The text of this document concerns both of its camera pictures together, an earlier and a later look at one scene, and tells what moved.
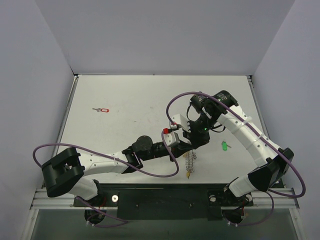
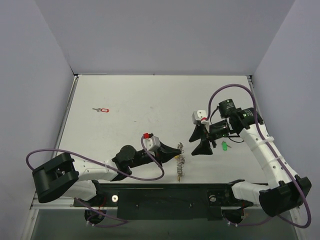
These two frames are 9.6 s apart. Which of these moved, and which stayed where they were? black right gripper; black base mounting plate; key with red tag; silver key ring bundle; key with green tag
Moved: silver key ring bundle; black right gripper
Stayed: key with green tag; key with red tag; black base mounting plate
